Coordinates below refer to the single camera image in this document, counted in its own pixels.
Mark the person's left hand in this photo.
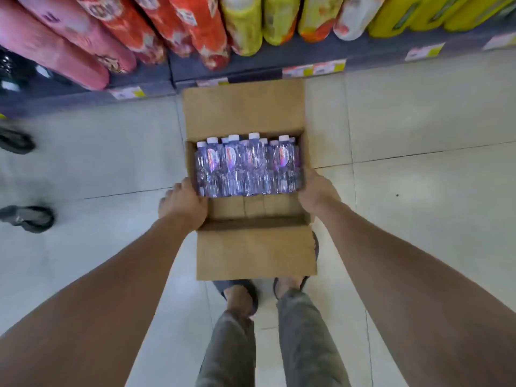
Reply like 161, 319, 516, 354
157, 177, 209, 234

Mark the person's right hand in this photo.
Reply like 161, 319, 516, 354
297, 169, 342, 217

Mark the group of small water bottles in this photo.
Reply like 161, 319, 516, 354
195, 132, 305, 198

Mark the brown cardboard box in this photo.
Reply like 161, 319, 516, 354
182, 79, 318, 282

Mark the dark grey metal shelf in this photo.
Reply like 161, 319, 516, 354
0, 18, 516, 119

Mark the person's left forearm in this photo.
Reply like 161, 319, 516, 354
0, 215, 198, 387

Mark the person's right forearm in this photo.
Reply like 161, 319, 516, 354
314, 197, 516, 387

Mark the person's dark right sandal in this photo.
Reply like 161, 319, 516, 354
273, 231, 320, 301

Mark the person's dark sandal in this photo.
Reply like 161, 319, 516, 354
273, 231, 320, 301
212, 279, 260, 317

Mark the person's dark left sandal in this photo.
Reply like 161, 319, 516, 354
212, 279, 260, 317

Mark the person's left leg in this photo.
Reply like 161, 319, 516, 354
195, 284, 259, 387

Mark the group of dark capped bottles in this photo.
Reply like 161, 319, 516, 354
0, 47, 77, 97

